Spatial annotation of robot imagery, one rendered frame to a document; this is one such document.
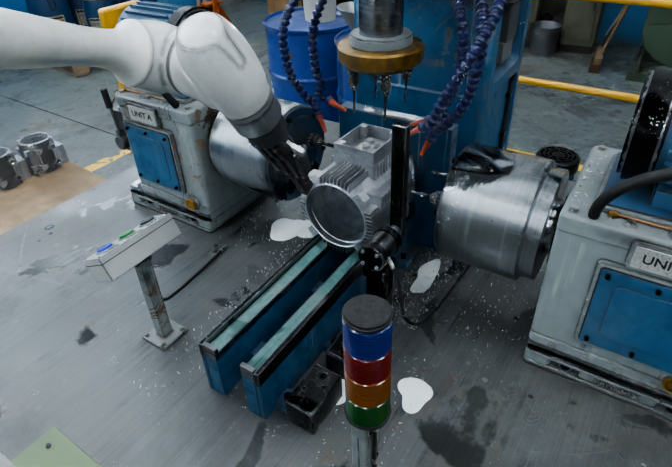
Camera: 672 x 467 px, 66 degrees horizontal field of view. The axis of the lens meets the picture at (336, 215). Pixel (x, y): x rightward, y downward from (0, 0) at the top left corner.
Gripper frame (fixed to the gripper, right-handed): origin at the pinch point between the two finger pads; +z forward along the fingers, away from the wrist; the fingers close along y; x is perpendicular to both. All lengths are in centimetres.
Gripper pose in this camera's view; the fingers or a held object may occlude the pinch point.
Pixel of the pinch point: (301, 180)
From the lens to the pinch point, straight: 107.3
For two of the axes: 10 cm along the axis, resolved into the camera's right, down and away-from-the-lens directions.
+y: -8.4, -2.8, 4.6
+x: -4.5, 8.4, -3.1
